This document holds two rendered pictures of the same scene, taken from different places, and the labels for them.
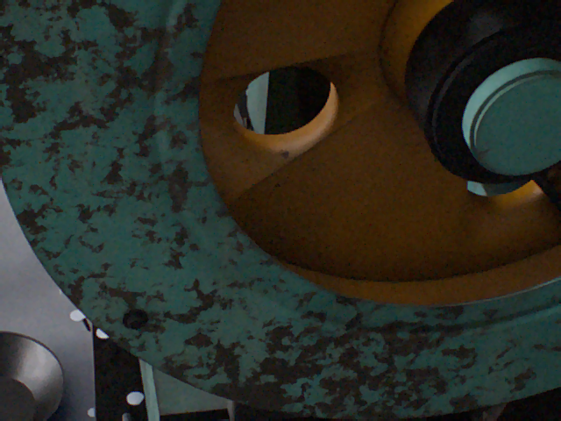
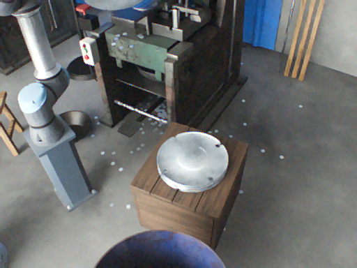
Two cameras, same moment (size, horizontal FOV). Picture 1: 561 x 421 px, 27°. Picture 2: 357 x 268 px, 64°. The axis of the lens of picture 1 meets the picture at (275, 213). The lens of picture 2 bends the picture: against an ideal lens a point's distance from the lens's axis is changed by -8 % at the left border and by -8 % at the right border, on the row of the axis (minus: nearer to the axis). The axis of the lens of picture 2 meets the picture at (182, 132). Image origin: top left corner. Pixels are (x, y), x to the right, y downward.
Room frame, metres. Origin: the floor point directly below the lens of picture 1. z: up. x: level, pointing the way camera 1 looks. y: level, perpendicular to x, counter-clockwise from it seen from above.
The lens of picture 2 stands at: (0.07, 0.93, 1.35)
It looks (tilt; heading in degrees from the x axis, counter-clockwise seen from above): 45 degrees down; 317
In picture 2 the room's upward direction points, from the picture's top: 2 degrees counter-clockwise
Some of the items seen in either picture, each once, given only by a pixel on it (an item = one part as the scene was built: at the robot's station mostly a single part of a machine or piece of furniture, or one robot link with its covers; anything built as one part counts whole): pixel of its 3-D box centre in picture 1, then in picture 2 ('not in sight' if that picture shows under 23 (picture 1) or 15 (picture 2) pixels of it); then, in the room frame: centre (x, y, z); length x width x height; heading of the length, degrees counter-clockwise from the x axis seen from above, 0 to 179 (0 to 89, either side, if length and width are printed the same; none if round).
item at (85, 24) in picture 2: not in sight; (90, 31); (1.52, 0.25, 0.62); 0.10 x 0.06 x 0.20; 15
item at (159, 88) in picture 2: not in sight; (165, 71); (1.28, -0.07, 0.31); 0.43 x 0.42 x 0.01; 15
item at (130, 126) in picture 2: not in sight; (154, 106); (1.24, 0.08, 0.14); 0.59 x 0.10 x 0.05; 105
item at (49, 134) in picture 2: not in sight; (44, 125); (1.14, 0.74, 0.50); 0.15 x 0.15 x 0.10
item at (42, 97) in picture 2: not in sight; (36, 102); (1.15, 0.73, 0.62); 0.13 x 0.12 x 0.14; 124
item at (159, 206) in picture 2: not in sight; (192, 187); (0.64, 0.35, 0.18); 0.40 x 0.38 x 0.35; 112
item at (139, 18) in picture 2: not in sight; (140, 20); (1.23, 0.11, 0.72); 0.25 x 0.14 x 0.14; 105
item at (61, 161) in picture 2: not in sight; (63, 165); (1.14, 0.74, 0.23); 0.19 x 0.19 x 0.45; 88
